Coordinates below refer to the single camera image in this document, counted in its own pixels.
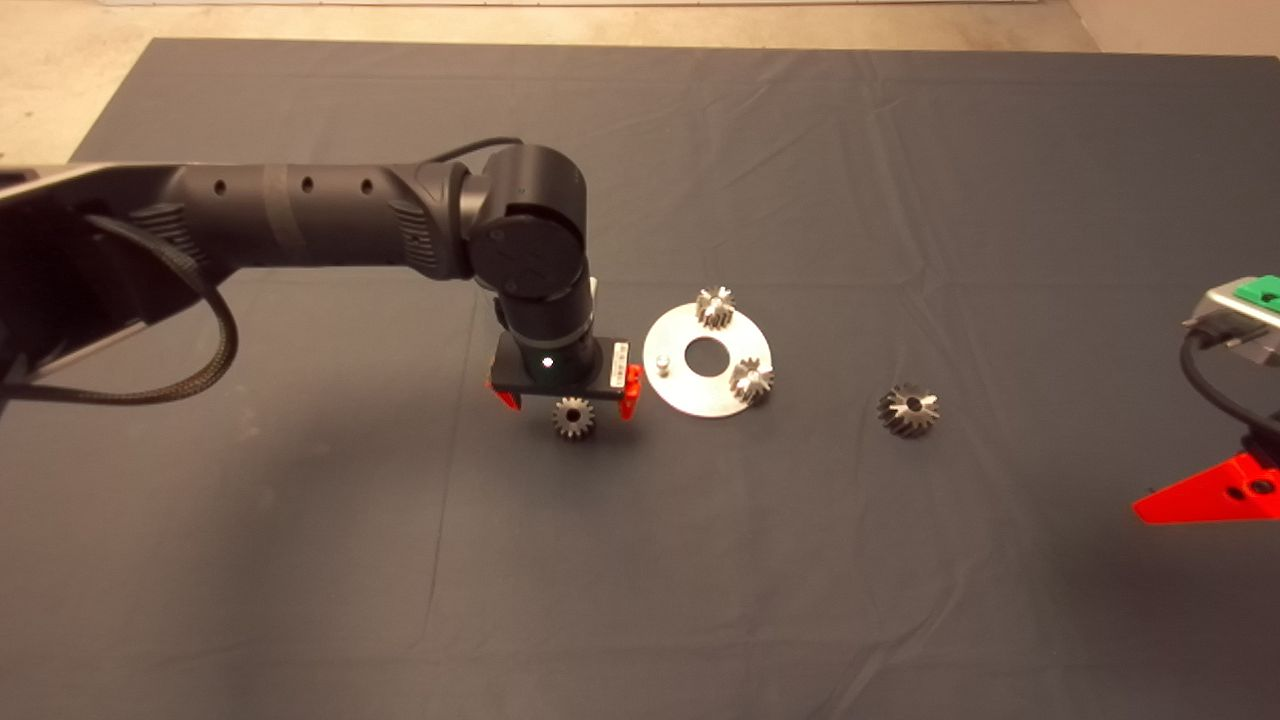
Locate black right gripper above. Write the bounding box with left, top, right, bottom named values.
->
left=1132, top=425, right=1280, bottom=525

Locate large steel gear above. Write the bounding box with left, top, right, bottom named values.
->
left=877, top=383, right=941, bottom=439

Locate round metal plate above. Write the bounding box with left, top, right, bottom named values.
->
left=643, top=303, right=774, bottom=419

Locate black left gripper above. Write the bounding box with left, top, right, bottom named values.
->
left=487, top=335, right=643, bottom=421

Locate left thin black camera cable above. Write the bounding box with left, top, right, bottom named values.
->
left=425, top=137, right=526, bottom=166

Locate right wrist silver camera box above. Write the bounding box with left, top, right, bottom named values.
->
left=1183, top=283, right=1280, bottom=366

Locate right wrist green camera mount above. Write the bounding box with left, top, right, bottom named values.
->
left=1232, top=275, right=1280, bottom=316

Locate left braided black arm cable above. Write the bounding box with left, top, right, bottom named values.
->
left=0, top=210, right=241, bottom=408

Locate dark grey table cloth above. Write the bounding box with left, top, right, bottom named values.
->
left=0, top=37, right=1280, bottom=720

